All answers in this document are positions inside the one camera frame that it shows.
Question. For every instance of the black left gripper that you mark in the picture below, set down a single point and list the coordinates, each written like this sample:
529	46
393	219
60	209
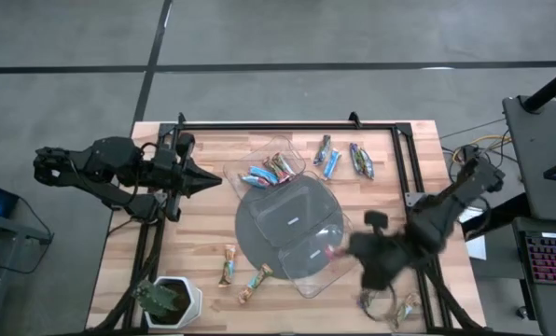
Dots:
170	170

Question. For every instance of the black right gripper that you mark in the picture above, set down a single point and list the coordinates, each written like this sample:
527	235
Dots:
380	261

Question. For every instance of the granola bar red end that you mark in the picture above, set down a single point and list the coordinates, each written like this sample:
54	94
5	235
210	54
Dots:
367	165
285	163
332	163
254	181
278	172

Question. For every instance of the blue oatmeal raisin granola bar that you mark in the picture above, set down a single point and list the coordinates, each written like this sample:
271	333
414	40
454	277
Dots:
264	174

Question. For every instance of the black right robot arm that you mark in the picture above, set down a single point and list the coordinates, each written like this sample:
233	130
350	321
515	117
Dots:
446	210

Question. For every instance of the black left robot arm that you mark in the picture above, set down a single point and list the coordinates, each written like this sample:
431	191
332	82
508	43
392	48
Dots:
105	154

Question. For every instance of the granola bar orange ends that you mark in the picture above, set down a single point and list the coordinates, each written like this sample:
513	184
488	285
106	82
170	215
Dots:
356	158
228	266
406	308
255	282

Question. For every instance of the clear plastic bin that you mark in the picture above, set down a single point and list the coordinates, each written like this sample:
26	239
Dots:
292	210
315	275
233	172

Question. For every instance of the grey round ribbed mat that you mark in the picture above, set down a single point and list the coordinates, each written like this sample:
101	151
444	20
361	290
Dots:
245	233

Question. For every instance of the white hexagonal plant pot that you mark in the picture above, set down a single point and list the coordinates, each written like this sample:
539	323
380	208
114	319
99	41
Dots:
191	303

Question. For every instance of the green potted plant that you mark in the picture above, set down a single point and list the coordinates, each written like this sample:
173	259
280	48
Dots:
157	298

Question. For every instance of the black caster wheel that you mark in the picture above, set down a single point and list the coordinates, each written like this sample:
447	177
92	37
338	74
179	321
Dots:
522	312

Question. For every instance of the grey metal stand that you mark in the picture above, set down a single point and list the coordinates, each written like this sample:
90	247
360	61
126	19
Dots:
7	231

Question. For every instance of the black device blue light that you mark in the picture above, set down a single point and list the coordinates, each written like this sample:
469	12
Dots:
0	198

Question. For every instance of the backlit keyboard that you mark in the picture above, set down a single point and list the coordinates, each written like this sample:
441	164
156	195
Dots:
553	259

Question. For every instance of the black side desk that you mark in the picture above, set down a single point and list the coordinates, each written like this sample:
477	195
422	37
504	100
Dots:
534	154

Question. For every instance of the keyboard with red keys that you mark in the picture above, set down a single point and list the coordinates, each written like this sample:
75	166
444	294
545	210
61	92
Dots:
553	308

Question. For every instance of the black pole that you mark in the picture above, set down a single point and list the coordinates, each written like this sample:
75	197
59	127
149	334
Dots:
551	88

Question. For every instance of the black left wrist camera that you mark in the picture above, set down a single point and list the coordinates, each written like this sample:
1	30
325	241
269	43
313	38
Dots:
185	142

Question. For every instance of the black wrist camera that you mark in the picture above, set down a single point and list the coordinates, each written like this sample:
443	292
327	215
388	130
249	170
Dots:
185	142
376	220

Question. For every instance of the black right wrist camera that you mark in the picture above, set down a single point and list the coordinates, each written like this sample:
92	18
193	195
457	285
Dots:
376	220

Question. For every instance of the black table frame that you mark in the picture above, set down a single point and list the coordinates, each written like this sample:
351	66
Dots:
282	126

